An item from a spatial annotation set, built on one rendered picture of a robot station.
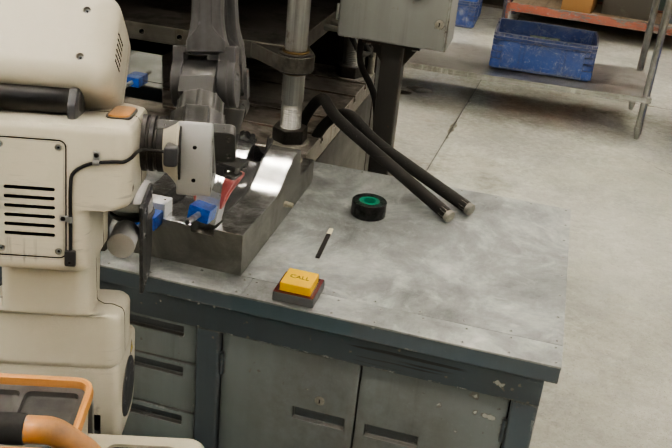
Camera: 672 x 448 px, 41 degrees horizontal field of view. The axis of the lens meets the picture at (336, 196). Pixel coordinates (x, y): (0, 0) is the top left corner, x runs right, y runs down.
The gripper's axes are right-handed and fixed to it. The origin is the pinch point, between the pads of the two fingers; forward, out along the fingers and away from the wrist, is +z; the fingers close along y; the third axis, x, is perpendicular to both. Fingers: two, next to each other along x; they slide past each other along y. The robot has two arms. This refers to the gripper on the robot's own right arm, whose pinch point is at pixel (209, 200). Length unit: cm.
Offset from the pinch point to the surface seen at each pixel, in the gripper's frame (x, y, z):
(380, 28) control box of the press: -82, -11, -30
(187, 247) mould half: 0.8, 2.1, 10.7
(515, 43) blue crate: -380, -43, -4
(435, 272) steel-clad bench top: -16.5, -45.3, 6.0
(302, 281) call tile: 4.2, -22.4, 8.0
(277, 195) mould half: -19.4, -8.4, 1.8
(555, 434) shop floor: -89, -92, 71
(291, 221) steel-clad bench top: -26.4, -11.4, 9.1
